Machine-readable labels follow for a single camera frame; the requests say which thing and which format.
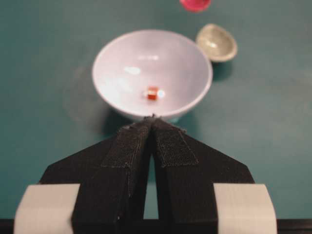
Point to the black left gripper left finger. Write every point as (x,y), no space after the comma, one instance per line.
(112,177)

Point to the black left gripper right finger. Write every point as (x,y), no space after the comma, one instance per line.
(186,170)

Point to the small red cube block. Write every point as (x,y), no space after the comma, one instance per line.
(152,93)

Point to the pink plastic soup spoon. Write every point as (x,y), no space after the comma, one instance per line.
(195,5)

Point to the white round bowl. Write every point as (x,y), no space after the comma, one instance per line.
(125,68)

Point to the speckled ceramic spoon rest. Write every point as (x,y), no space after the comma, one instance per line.
(216,43)

